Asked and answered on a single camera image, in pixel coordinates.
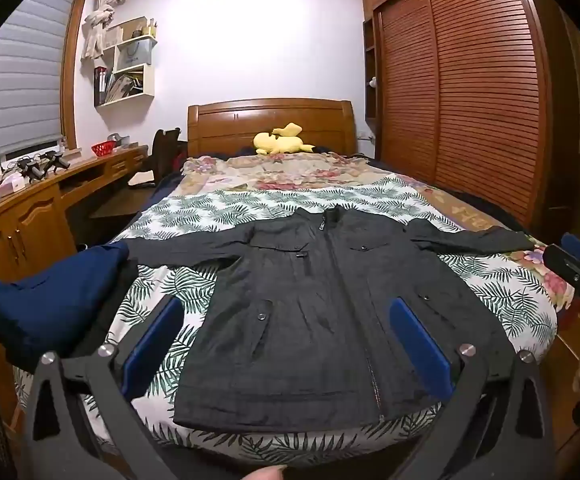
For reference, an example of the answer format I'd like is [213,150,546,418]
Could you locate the beige tied curtain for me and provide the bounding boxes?
[80,0,128,62]

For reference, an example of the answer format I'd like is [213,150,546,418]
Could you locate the wooden bed headboard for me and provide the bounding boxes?
[187,98,359,159]

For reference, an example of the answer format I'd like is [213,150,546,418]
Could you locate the navy blue cloth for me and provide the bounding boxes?
[0,240,131,361]

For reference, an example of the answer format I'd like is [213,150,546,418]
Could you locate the grey window blind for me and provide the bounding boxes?
[0,0,83,167]

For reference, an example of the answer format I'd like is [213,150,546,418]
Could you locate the person's left hand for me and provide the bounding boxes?
[241,464,289,480]

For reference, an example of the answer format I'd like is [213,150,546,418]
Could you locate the wooden desk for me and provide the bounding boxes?
[0,144,151,413]

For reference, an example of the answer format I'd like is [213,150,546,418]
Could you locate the black jacket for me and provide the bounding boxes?
[124,205,537,434]

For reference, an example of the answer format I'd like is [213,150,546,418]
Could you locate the wooden louvred wardrobe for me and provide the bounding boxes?
[360,0,571,233]

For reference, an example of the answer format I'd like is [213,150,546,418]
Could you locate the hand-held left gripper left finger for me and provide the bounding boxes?
[20,295,187,480]

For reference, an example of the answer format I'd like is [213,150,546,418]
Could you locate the black tools on desk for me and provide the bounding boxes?
[16,149,71,182]

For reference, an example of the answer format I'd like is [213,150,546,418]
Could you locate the grey paper bag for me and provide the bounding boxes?
[118,39,153,70]

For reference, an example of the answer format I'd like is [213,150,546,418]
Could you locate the floral blanket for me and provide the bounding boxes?
[176,152,577,311]

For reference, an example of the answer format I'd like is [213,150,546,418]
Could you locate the white wall shelf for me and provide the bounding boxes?
[93,16,160,107]

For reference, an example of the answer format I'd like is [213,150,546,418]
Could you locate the dark chair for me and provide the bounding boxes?
[128,127,183,192]

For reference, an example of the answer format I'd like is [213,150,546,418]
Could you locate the yellow plush toy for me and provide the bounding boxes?
[253,122,316,156]

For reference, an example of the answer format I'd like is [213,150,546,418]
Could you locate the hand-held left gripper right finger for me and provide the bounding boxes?
[389,297,559,480]

